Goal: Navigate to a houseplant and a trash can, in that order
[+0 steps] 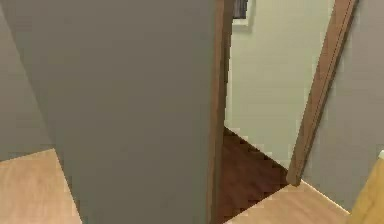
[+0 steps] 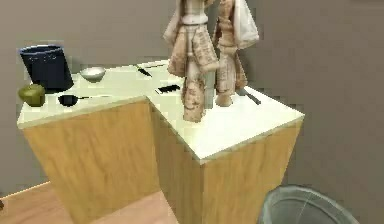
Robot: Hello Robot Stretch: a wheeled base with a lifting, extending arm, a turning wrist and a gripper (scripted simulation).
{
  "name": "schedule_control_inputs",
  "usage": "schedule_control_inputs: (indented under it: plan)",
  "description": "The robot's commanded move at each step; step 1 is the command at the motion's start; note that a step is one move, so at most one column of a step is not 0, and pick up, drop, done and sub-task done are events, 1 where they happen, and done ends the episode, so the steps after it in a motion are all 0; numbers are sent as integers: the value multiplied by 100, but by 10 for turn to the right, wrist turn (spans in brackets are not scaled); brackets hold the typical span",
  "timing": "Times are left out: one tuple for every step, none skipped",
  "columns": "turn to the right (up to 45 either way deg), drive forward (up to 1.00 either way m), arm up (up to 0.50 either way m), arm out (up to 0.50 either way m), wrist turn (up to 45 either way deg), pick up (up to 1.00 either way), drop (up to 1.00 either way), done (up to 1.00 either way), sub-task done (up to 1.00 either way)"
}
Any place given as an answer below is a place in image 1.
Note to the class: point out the yellow wooden furniture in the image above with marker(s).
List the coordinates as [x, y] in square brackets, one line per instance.
[371, 196]

